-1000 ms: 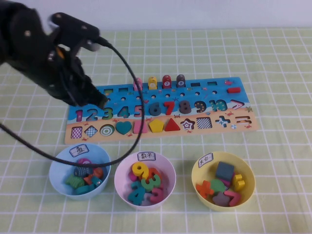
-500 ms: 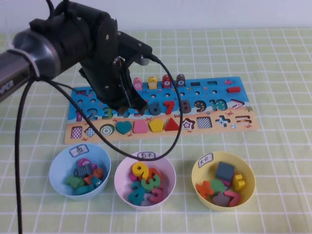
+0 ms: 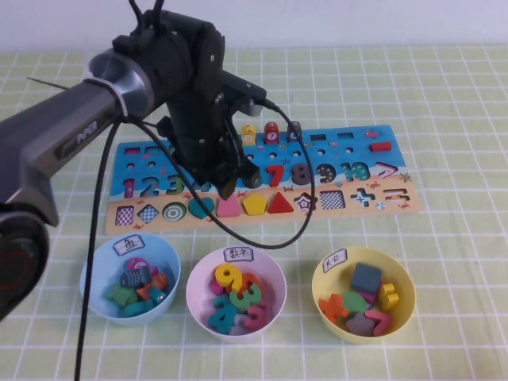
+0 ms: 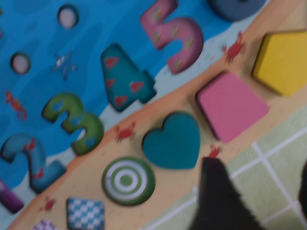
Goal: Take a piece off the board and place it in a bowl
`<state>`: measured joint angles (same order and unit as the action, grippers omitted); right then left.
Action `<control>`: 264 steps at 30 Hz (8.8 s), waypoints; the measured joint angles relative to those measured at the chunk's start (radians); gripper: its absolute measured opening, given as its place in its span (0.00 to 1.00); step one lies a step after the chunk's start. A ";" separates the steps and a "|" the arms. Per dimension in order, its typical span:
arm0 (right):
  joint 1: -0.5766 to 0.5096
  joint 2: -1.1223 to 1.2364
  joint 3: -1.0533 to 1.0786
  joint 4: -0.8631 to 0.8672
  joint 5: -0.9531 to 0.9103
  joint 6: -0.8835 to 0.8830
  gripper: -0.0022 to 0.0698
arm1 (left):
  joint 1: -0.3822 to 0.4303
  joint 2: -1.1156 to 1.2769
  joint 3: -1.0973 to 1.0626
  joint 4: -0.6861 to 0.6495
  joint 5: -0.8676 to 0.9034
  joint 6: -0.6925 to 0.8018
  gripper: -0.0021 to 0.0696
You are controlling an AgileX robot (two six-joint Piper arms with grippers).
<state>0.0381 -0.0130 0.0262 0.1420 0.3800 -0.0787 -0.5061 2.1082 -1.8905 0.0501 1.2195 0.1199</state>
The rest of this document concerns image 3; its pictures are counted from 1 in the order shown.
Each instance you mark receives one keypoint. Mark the green wooden number three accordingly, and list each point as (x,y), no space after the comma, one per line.
(238,300)

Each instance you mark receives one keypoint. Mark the white label on blue bowl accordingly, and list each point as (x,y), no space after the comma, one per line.
(130,246)

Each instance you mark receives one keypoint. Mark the magenta wooden fish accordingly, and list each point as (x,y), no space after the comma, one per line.
(153,271)

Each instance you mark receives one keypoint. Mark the orange wooden fish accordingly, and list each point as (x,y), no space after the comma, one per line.
(159,281)

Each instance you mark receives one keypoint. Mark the magenta wooden shape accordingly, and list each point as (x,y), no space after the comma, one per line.
(375,298)

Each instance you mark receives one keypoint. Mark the red wooden fish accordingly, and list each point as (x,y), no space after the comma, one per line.
(143,293)

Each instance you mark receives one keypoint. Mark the teal wooden number four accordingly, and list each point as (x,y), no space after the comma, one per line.
(228,323)

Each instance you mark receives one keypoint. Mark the pink wooden fish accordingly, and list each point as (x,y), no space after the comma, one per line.
(135,264)

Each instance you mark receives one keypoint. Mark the brown wooden number eight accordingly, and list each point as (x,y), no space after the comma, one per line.
(297,176)

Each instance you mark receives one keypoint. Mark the red wooden number seven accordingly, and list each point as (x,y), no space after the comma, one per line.
(277,174)

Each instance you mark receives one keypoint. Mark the yellow fish peg six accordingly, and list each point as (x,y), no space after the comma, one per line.
(248,136)

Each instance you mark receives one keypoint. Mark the red wooden triangle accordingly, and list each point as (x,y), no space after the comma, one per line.
(281,205)

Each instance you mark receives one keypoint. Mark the orange wooden cross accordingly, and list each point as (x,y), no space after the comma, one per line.
(333,307)

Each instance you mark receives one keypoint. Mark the yellow wooden number nine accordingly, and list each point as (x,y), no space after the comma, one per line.
(235,282)

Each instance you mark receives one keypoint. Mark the orange wooden number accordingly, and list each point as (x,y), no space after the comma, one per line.
(251,279)

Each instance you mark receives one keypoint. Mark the slate wooden square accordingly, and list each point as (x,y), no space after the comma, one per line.
(365,278)

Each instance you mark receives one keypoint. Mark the red fish peg seven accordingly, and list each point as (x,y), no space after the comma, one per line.
(272,133)

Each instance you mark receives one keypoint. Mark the magenta wooden number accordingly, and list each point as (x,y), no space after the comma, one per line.
(214,289)

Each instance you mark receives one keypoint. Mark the black zip tie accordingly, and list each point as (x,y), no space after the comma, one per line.
(43,82)

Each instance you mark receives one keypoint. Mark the yellow wooden pentagon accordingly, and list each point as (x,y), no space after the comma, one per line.
(255,204)

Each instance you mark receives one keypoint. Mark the cyan wooden fish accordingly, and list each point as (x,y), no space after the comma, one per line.
(156,295)

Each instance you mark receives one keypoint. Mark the pink wooden greater-than sign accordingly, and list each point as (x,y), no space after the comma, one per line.
(383,319)

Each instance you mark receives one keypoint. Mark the red rectangular wooden block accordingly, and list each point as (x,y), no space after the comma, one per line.
(381,147)

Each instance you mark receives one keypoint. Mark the white zip tie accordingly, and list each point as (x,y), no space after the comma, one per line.
(115,93)

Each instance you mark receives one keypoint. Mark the white label on yellow bowl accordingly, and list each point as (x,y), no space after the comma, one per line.
(335,260)

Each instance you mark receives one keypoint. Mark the green checked tablecloth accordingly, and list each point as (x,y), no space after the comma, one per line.
(436,99)

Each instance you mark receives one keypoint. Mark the teal wooden heart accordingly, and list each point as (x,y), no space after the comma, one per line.
(194,210)

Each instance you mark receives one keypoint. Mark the pink wooden number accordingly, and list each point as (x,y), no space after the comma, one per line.
(258,321)

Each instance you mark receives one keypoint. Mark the teal wooden fish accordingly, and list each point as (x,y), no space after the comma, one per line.
(137,309)

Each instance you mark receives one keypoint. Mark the light pink plastic bowl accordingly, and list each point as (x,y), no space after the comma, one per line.
(198,305)

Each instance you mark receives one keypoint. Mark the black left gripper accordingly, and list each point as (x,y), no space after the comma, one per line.
(210,170)

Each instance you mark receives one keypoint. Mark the dark blue wooden fish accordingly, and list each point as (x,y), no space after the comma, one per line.
(133,278)

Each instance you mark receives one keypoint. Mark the yellow plastic bowl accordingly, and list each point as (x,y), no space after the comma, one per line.
(329,278)

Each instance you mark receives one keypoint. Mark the mauve wooden star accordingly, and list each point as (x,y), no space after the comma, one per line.
(359,324)

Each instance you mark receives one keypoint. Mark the green wooden fish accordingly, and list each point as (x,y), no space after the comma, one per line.
(119,294)

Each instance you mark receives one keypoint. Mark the green wooden circle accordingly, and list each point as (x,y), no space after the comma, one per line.
(355,303)

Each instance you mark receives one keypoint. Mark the brown fish peg eight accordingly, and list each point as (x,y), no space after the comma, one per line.
(293,129)

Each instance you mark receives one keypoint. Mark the blue beach puzzle board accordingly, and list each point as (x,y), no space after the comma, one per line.
(329,174)

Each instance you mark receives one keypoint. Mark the slate wooden number six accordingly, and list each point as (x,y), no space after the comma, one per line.
(262,176)

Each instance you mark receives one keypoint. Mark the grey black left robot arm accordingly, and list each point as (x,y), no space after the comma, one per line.
(59,119)

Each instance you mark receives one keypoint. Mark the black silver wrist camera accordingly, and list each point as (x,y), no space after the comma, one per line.
(242,89)

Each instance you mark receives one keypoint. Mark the white label on pink bowl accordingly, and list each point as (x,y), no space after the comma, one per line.
(238,255)

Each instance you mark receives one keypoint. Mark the light blue plastic bowl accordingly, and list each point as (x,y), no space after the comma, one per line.
(101,274)

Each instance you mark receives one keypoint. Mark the pink wooden trapezoid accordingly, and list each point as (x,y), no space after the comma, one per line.
(228,209)

